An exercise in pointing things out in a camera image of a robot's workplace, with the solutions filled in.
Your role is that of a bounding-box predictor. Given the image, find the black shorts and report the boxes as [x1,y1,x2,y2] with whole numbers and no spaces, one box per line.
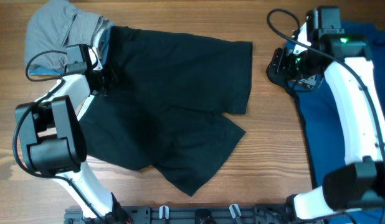
[80,26,253,195]

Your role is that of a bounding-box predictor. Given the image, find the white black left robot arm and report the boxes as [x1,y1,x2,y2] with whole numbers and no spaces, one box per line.
[12,44,132,223]

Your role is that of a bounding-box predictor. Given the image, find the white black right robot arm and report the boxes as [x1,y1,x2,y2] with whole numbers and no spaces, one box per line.
[267,34,385,223]

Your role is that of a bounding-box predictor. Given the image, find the folded blue jeans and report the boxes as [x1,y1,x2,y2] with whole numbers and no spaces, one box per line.
[27,26,112,76]

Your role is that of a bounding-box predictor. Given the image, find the folded grey jeans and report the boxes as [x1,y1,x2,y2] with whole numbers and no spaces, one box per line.
[24,0,113,70]

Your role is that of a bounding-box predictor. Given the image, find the dark blue garment pile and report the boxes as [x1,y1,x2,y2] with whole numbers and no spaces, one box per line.
[295,22,385,221]

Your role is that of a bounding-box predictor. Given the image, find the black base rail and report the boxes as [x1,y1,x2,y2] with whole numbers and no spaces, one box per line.
[63,203,327,224]

